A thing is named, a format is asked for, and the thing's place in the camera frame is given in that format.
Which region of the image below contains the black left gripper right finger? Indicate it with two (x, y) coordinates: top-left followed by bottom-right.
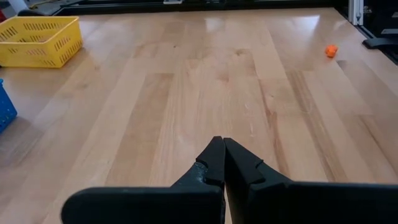
(223, 137), (398, 224)

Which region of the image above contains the yellow plastic basket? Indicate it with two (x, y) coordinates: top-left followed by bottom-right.
(0, 16), (83, 69)

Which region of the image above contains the orange plastic Halloween toy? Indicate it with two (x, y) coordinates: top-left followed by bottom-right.
(325, 44), (339, 58)

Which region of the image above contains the blue plastic basket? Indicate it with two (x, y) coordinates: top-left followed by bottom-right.
(0, 78), (18, 134)

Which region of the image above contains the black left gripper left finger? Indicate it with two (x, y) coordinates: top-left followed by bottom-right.
(60, 136), (226, 224)

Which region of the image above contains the silver aluminium extrusion post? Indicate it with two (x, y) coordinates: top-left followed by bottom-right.
(348, 0), (364, 26)

